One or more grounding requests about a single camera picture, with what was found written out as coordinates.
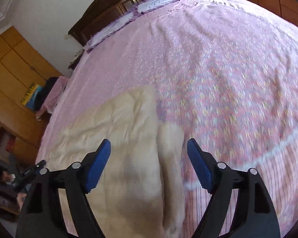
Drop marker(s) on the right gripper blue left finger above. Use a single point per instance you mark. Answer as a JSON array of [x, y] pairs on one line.
[[41, 214]]

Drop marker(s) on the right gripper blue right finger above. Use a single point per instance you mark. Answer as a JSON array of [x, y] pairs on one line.
[[254, 215]]

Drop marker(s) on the beige puffer down jacket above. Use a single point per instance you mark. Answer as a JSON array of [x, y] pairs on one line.
[[140, 192]]

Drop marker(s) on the black clothing on chair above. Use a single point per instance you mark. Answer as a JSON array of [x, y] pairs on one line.
[[43, 93]]

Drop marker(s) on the person's left hand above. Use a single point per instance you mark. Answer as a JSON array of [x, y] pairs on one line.
[[20, 199]]

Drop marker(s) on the yellow blue book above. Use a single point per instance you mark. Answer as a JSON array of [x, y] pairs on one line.
[[30, 96]]

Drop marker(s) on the chair with pink floral cover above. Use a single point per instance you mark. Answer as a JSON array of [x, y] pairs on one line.
[[51, 101]]

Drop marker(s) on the yellow wooden wardrobe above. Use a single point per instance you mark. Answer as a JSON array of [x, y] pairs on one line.
[[21, 66]]

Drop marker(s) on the dark wooden nightstand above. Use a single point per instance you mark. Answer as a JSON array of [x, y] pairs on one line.
[[76, 58]]

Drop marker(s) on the pink floral bedspread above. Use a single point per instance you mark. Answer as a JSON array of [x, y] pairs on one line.
[[225, 71]]

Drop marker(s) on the purple frilled left pillow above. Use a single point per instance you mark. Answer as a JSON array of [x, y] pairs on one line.
[[110, 29]]

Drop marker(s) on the dark wooden headboard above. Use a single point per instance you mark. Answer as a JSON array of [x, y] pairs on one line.
[[98, 15]]

